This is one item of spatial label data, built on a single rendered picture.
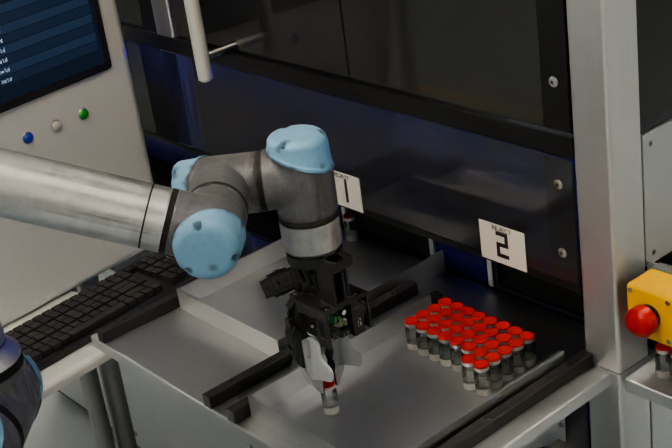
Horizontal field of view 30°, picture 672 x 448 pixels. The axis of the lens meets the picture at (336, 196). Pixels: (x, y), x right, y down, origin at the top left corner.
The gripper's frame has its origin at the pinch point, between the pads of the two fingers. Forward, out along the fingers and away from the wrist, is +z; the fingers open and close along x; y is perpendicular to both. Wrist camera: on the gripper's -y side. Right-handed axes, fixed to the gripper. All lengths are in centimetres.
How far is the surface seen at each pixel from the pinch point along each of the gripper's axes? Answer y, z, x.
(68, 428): -159, 93, 29
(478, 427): 19.9, 3.6, 8.0
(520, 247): 8.7, -9.2, 29.9
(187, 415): -96, 63, 30
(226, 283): -41.3, 4.9, 13.2
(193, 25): -53, -34, 23
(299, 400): -5.4, 5.4, -0.9
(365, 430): 7.0, 5.4, 0.1
